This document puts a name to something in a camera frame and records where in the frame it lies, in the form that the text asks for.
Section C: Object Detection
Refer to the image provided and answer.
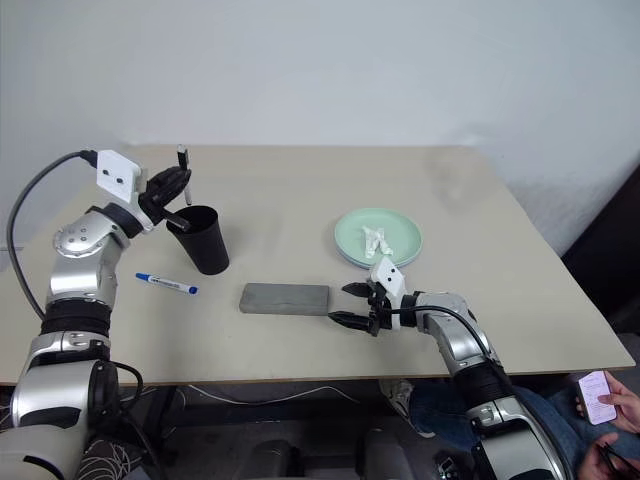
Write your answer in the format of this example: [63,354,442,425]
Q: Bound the pink smartphone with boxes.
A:
[577,370,619,426]

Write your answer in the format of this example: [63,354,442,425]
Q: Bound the white cable under table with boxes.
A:
[187,382,361,404]

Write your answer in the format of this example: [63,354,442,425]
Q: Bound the person's left hand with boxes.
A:
[582,433,640,480]

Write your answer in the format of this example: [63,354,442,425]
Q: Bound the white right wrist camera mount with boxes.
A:
[368,256,407,332]

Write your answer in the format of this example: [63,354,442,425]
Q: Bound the green plastic plate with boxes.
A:
[333,208,424,266]

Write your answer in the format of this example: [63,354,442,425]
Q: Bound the person's legs in blue jeans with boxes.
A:
[409,382,601,480]

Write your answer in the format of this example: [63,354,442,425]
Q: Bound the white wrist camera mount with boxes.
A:
[368,256,407,332]
[94,148,156,234]

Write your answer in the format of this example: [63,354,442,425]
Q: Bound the person's right hand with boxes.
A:
[596,370,640,432]

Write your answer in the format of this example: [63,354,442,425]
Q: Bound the dark fabric with white scribbles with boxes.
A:
[79,439,151,480]

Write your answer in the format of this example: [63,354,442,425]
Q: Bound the blue capped whiteboard marker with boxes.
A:
[134,272,199,296]

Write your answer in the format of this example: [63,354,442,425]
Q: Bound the thin black object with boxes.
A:
[598,440,626,474]

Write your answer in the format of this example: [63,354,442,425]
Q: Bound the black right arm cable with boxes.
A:
[384,305,576,480]

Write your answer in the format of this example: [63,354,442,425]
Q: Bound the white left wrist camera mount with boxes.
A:
[94,148,156,234]

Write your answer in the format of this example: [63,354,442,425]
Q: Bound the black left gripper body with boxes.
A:
[137,175,193,231]

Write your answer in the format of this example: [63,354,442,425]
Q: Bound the white tissue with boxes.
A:
[360,224,394,261]

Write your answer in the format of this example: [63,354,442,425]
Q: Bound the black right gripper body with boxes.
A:
[366,281,395,338]

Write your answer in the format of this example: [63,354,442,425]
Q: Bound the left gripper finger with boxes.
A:
[158,167,193,189]
[152,183,191,207]

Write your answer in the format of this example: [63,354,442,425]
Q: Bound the grey translucent glasses case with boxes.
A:
[238,282,331,318]

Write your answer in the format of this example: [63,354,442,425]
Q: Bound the black plastic cup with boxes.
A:
[165,204,231,275]

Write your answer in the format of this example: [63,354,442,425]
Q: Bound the black capped whiteboard marker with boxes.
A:
[176,143,195,207]

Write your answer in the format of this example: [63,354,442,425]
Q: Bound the dark cabinet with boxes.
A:
[562,164,640,336]

